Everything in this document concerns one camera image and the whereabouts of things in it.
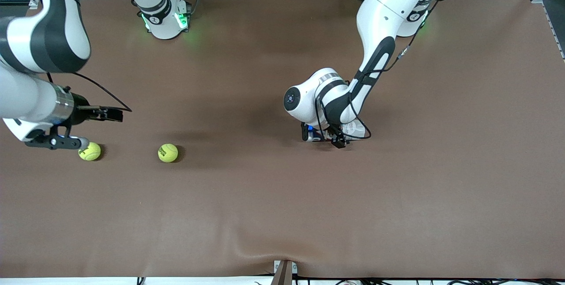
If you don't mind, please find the Wilson tennis ball can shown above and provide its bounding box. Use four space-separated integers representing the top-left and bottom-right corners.
308 120 366 142

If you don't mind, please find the tennis ball Wilson print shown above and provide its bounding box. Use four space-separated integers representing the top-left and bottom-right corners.
79 142 102 161

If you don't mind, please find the tennis ball Roland Garros print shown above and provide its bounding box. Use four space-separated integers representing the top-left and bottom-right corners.
158 143 179 163

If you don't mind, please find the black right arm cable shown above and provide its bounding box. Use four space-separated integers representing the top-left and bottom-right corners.
44 71 133 113

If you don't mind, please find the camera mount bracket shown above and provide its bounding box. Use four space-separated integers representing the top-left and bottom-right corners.
270 259 299 285

